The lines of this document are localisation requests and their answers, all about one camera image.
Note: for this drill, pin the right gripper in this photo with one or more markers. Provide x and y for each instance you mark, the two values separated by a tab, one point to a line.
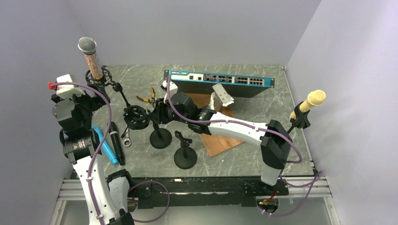
159	114

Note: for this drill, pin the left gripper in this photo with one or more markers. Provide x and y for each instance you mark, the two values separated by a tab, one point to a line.
96	101

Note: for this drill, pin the shock mount desk stand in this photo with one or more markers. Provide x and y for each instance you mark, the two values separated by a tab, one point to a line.
136	118

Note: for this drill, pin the tripod shock mount stand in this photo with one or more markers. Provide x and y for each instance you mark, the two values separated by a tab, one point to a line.
102	83

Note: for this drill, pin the black handheld microphone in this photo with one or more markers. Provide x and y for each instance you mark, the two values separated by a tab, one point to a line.
113	132

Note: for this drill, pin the blue foam microphone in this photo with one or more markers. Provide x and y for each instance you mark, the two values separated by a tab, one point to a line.
105	146

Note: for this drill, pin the clip desk mic stand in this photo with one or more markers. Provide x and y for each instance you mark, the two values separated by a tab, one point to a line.
185	157

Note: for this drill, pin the silver mesh glitter microphone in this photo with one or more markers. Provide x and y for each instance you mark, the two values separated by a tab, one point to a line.
88	46

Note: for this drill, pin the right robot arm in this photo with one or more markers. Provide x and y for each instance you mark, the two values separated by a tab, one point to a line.
272	139

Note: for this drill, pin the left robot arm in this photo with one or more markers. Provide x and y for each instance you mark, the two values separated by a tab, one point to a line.
106	198

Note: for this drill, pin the right clip mic stand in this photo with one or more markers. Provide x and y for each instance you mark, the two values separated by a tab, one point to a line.
301	121

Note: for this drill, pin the yellow foam microphone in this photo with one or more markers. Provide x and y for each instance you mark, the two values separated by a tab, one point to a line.
314	98

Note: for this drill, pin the silver combination wrench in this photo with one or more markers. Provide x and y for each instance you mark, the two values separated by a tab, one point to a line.
126	137

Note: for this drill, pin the wooden board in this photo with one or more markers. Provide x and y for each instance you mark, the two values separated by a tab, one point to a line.
214	144

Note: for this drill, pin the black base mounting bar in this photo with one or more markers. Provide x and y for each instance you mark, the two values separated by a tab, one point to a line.
153	192

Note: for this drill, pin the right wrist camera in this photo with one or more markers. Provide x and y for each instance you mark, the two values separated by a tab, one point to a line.
170	89

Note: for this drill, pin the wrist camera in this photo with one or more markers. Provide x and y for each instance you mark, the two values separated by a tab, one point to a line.
66	91
170	89

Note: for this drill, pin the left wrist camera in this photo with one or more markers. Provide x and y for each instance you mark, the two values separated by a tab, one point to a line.
66	91

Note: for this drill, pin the blue network switch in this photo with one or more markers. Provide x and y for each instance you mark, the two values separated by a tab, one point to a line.
236	85

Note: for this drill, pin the white hinged bracket fixture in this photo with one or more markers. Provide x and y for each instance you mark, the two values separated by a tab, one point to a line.
219	98

